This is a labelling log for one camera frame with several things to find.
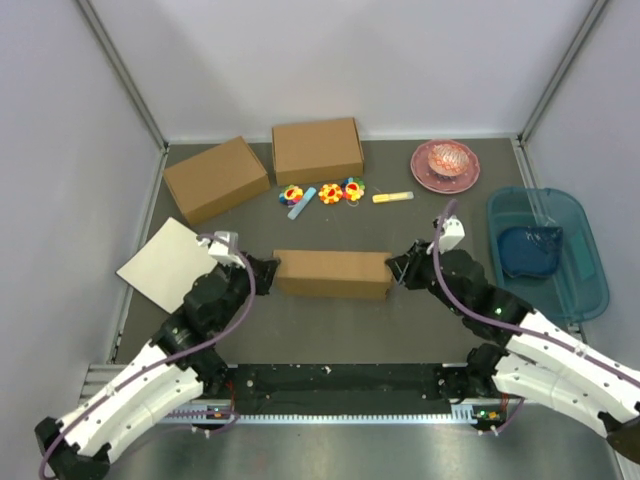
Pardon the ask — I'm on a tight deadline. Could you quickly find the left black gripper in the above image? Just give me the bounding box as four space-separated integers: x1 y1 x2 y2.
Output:
212 251 282 332

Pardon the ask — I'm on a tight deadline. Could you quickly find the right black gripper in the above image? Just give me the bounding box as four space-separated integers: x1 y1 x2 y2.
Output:
385 240 465 316

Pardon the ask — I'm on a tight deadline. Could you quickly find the cardboard box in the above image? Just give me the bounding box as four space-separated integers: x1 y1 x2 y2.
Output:
273 250 394 301
271 117 364 186
163 137 271 226

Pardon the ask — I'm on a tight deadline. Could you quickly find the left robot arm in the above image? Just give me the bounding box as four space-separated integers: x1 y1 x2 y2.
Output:
35 255 280 479

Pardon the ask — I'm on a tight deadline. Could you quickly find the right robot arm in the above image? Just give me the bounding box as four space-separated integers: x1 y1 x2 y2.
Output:
385 241 639 462

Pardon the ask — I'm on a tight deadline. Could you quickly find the white square board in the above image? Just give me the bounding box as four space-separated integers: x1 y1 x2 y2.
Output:
116 217 217 313

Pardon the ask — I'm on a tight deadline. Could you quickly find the yellow chalk stick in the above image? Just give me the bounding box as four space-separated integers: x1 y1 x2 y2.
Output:
372 191 414 204

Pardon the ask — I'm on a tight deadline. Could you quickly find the rainbow flower plush right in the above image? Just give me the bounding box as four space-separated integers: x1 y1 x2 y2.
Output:
341 177 365 202

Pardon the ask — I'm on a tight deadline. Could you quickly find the rainbow flower plush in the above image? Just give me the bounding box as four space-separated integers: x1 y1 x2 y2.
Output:
341 177 365 202
279 185 304 208

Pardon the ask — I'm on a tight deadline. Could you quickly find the pink plate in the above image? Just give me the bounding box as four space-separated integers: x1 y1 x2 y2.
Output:
410 140 481 195

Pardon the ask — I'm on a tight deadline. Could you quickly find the orange flower plush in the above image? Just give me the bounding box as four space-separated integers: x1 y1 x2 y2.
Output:
318 183 343 205

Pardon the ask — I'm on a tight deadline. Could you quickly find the dark blue dish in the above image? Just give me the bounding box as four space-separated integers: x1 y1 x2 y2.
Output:
497 226 564 278

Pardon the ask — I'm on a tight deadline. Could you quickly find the blue chalk stick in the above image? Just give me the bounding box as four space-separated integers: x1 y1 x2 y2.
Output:
287 187 317 220

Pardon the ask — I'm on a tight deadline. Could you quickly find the rainbow flower plush left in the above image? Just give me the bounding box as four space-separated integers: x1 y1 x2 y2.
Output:
279 185 304 208

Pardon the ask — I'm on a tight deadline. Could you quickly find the teal plastic bin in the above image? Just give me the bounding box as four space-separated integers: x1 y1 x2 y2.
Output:
487 187 609 326

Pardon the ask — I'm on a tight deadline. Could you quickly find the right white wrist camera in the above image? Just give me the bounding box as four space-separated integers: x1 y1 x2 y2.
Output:
434 215 465 253

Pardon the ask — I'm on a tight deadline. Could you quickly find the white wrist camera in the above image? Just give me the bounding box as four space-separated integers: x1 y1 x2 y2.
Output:
196 231 242 266
434 215 465 253

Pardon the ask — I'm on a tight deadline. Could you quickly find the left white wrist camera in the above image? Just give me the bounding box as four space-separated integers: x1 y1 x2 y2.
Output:
196 231 242 266

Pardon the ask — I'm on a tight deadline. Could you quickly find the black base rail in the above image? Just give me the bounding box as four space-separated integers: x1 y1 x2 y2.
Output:
204 363 500 401

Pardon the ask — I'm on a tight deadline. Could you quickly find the grey slotted cable duct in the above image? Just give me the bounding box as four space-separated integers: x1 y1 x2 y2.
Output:
160 404 506 426

